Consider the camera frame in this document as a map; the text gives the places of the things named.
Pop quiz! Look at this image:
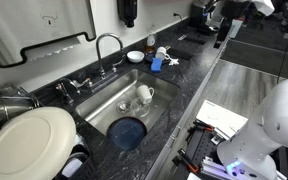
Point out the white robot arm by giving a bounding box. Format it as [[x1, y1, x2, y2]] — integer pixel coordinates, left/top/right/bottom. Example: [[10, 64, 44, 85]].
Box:
[[217, 79, 288, 180]]

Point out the clear glass bowl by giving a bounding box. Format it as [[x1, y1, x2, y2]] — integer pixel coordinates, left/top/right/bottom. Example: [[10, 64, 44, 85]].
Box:
[[131, 97, 150, 117]]

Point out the small white bowl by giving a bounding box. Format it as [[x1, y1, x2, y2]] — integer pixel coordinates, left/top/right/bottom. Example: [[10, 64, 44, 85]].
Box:
[[127, 51, 144, 63]]

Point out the white ceramic mug in sink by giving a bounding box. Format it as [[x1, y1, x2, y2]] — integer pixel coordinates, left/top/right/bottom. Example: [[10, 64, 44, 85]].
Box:
[[136, 85, 154, 104]]

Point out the stainless steel sink basin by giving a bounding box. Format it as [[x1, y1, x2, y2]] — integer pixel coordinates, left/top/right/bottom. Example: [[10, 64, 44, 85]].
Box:
[[75, 69, 180, 135]]

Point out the metal sink drain strainer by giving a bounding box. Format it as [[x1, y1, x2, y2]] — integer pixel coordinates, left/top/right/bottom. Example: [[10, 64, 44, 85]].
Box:
[[116, 101, 131, 114]]

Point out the blue sponge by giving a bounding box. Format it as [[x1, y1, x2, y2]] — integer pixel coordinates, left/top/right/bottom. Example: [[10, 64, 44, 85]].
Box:
[[151, 58, 162, 72]]

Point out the white mug on counter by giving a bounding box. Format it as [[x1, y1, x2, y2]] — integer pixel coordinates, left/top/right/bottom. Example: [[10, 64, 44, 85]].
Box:
[[155, 47, 170, 60]]

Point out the dish soap bottle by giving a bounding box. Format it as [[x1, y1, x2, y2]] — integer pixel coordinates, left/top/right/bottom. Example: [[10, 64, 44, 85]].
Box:
[[145, 31, 156, 53]]

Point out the dark blue plate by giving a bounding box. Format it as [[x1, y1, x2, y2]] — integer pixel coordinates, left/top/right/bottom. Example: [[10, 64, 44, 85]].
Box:
[[106, 117, 147, 151]]

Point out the chrome sink faucet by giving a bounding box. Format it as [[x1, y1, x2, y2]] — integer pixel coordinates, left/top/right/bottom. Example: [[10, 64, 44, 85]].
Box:
[[81, 32, 126, 90]]

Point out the black orange clamp tool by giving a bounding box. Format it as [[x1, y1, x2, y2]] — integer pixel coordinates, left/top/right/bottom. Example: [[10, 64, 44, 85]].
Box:
[[172, 148, 199, 173]]

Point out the small chrome side tap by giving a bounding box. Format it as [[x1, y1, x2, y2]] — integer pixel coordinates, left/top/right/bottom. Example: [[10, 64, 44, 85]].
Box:
[[56, 78, 81, 104]]

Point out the white paper booklet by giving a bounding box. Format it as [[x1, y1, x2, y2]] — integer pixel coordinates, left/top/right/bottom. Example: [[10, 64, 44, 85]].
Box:
[[196, 100, 247, 140]]

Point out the black coffee machine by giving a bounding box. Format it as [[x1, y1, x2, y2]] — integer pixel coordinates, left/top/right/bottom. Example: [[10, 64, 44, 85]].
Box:
[[189, 0, 218, 36]]

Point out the large cream plate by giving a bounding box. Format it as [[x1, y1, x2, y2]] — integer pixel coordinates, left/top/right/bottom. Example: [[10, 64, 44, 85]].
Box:
[[0, 107, 76, 180]]

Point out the stainless steel pot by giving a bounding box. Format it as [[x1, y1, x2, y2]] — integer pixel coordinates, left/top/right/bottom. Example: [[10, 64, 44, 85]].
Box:
[[0, 87, 40, 126]]

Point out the paper towel dispenser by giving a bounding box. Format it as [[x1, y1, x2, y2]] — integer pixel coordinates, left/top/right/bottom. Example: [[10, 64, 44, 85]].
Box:
[[0, 0, 96, 68]]

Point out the black wall soap dispenser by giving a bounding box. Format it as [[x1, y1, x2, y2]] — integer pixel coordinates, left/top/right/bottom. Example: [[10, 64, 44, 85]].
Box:
[[117, 0, 137, 28]]

